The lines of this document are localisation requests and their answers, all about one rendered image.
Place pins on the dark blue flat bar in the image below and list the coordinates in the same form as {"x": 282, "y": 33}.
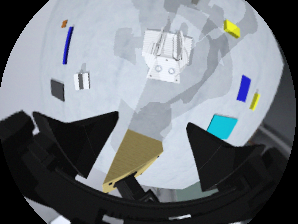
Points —
{"x": 70, "y": 33}

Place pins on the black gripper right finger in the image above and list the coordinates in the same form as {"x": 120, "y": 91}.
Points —
{"x": 216, "y": 159}

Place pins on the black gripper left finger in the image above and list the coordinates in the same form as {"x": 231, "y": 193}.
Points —
{"x": 81, "y": 140}

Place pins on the blue flat square mat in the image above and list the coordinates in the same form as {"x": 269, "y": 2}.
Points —
{"x": 243, "y": 88}

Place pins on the teal flat plate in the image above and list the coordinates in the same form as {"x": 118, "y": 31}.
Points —
{"x": 221, "y": 126}

